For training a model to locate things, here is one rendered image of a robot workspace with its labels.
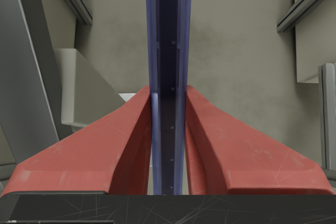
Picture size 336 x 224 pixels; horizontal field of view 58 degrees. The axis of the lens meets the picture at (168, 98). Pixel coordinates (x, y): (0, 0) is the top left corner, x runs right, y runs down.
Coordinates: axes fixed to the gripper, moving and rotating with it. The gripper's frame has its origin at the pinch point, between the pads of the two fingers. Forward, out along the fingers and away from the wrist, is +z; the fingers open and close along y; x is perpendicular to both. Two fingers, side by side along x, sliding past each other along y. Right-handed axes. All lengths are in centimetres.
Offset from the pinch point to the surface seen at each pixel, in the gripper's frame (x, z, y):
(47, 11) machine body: 20, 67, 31
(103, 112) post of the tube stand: 13.6, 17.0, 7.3
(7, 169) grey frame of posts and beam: 34, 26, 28
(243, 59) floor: 45, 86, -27
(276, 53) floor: 43, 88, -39
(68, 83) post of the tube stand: 5.2, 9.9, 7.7
